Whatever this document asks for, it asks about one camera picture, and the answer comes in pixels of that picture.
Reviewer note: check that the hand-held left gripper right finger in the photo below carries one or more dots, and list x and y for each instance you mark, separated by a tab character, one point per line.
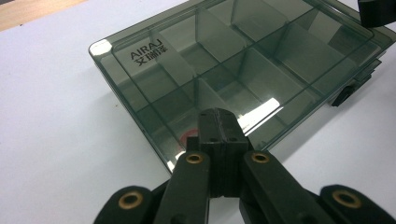
232	137

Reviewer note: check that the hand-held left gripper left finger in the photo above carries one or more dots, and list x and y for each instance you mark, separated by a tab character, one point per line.
211	137

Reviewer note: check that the red and grey washer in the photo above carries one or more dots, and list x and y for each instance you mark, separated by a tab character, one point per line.
188	135

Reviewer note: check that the smoky clear compartment box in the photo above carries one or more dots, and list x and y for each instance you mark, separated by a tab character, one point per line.
249	62

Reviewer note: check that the wooden table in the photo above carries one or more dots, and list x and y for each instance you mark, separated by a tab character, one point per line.
28	11

